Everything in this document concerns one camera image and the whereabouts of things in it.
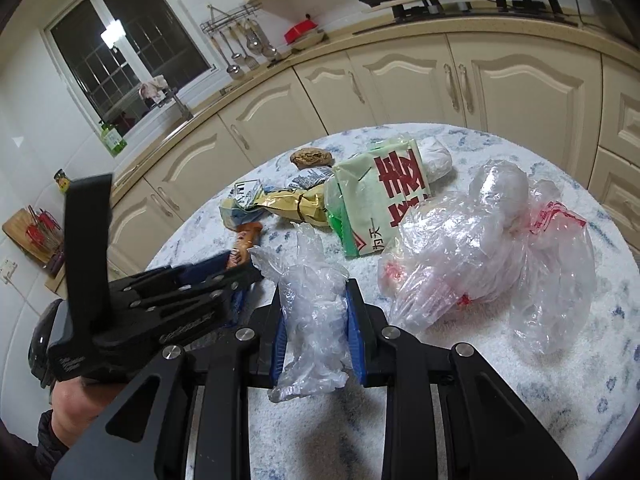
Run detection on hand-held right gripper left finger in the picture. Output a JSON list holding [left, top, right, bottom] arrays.
[[50, 280, 288, 480]]

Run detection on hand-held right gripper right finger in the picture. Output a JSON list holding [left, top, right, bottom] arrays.
[[344, 277, 591, 480]]

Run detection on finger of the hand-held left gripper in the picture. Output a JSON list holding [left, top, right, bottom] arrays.
[[110, 255, 231, 296], [127, 266, 263, 321]]

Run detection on clear plastic wrap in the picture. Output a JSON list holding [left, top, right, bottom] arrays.
[[247, 222, 353, 403]]

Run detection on yellow orange snack packet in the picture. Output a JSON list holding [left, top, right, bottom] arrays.
[[227, 222, 263, 273]]

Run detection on person's left forearm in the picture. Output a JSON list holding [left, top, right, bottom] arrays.
[[0, 410, 71, 480]]

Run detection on person's left hand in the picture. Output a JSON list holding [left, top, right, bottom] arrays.
[[50, 375, 117, 453]]

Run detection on bundle of red chopsticks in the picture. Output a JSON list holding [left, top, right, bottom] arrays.
[[25, 205, 65, 251]]

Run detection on wooden cutting board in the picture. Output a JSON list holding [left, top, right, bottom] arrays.
[[2, 206, 66, 267]]

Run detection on green dish soap bottle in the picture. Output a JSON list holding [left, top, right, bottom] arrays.
[[98, 120, 128, 157]]

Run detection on gold snack packet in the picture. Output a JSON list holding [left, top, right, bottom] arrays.
[[220, 167, 333, 233]]

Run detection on green white printed bag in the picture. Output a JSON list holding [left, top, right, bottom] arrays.
[[325, 132, 433, 259]]

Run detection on pile of plastic snack packets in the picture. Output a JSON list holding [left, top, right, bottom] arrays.
[[377, 159, 597, 356]]

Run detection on steel faucet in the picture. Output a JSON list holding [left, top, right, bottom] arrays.
[[160, 87, 193, 121]]

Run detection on pink cloth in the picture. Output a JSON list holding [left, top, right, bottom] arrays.
[[139, 75, 168, 103]]

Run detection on steel ladle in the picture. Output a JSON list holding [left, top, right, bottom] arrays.
[[217, 32, 246, 80], [257, 20, 281, 59]]

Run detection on cream base cabinets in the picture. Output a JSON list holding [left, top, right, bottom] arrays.
[[105, 25, 640, 286]]

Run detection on sliding window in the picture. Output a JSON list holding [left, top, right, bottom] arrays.
[[42, 0, 213, 136]]

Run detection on beige bowl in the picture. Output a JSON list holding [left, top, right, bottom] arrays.
[[290, 30, 328, 51]]

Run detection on red lidded bowl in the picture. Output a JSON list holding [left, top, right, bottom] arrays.
[[284, 19, 321, 43]]

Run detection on black gas hob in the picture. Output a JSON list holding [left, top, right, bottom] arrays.
[[352, 0, 581, 36]]

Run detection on wire utensil rack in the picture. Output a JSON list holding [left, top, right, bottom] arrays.
[[201, 4, 263, 36]]

